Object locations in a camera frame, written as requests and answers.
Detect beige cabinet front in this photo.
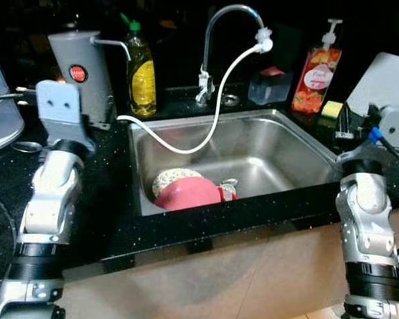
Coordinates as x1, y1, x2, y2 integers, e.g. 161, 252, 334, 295
53, 205, 399, 319

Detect chrome gooseneck faucet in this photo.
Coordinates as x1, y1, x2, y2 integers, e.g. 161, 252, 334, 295
195, 5, 267, 108

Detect stainless steel sink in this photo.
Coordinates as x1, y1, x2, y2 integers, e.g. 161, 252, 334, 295
128, 108, 342, 217

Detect pink plate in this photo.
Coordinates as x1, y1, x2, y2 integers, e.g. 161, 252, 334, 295
154, 176, 222, 213

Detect yellow sponge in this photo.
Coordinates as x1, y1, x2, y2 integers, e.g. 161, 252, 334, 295
319, 100, 347, 121

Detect white round appliance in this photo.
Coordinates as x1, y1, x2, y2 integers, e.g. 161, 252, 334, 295
0, 37, 25, 155

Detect black cable with blue plug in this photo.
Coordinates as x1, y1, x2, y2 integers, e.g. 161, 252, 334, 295
368, 128, 399, 168

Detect white faucet hose adapter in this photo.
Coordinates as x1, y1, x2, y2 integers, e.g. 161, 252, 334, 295
253, 27, 275, 54

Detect red and white cup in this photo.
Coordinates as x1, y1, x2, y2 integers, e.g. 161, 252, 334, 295
216, 178, 239, 202

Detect grey cylindrical water filter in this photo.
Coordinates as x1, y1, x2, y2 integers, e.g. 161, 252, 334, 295
48, 31, 132, 131

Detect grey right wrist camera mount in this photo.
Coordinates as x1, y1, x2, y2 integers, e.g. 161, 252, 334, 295
376, 105, 399, 151

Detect floral patterned plate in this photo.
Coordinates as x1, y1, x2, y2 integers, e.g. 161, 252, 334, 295
152, 168, 204, 197

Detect clear plastic sponge holder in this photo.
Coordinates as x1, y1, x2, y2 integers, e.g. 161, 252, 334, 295
248, 66, 294, 106

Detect white flexible hose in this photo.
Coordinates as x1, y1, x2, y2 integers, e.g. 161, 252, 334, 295
116, 43, 264, 156

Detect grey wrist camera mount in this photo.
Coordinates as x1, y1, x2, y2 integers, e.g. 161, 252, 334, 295
376, 105, 399, 151
35, 80, 95, 152

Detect yellow dish soap bottle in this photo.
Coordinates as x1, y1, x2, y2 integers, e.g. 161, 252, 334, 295
120, 13, 158, 118

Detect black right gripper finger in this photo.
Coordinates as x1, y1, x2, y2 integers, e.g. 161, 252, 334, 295
336, 102, 354, 141

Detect chrome countertop hole ring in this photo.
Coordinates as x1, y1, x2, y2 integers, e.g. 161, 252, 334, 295
222, 94, 242, 108

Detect red hand soap pump bottle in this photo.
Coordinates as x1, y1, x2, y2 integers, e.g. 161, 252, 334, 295
291, 19, 344, 114

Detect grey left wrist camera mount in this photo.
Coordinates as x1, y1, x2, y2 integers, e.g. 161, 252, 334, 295
35, 80, 95, 152

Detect white cutting board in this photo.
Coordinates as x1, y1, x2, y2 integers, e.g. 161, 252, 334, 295
346, 52, 399, 115

